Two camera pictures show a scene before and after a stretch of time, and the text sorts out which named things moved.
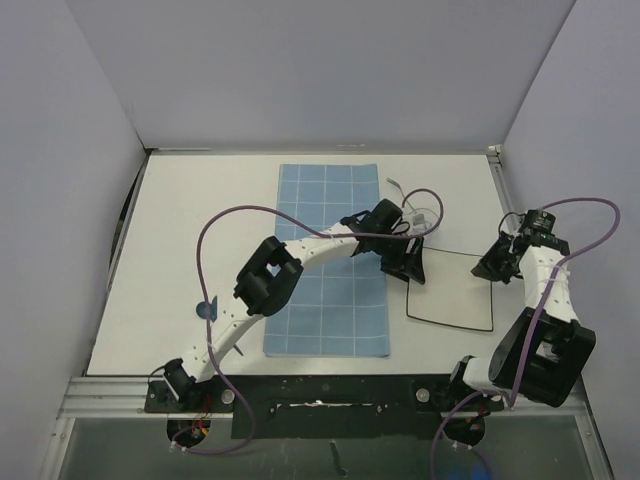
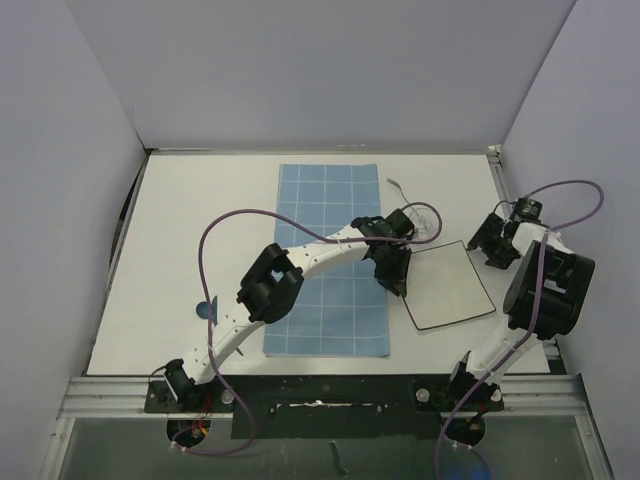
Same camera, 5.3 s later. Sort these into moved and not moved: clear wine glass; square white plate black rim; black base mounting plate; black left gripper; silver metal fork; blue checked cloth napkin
Moved: black left gripper; square white plate black rim
Not moved: black base mounting plate; blue checked cloth napkin; silver metal fork; clear wine glass
